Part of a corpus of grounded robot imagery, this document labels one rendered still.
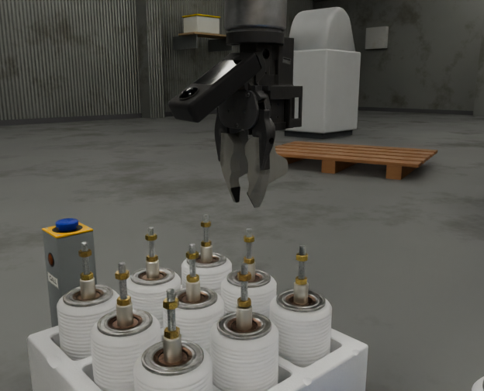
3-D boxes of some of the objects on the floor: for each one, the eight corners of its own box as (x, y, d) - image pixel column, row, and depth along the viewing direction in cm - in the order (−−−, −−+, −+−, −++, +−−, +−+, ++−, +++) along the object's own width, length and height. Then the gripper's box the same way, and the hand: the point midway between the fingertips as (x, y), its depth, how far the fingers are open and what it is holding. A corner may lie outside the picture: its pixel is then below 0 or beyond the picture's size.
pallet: (440, 164, 355) (442, 150, 352) (415, 182, 289) (416, 165, 286) (297, 152, 415) (298, 140, 413) (249, 165, 349) (249, 150, 347)
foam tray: (161, 612, 54) (154, 477, 50) (36, 430, 82) (25, 335, 78) (362, 443, 79) (369, 344, 75) (214, 348, 108) (213, 273, 104)
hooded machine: (317, 130, 607) (321, 15, 576) (361, 134, 561) (368, 9, 530) (276, 135, 555) (278, 8, 524) (321, 140, 510) (326, 1, 479)
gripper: (316, 32, 58) (310, 204, 63) (254, 39, 66) (253, 191, 71) (265, 27, 53) (263, 216, 57) (204, 35, 61) (207, 199, 65)
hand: (241, 195), depth 62 cm, fingers open, 3 cm apart
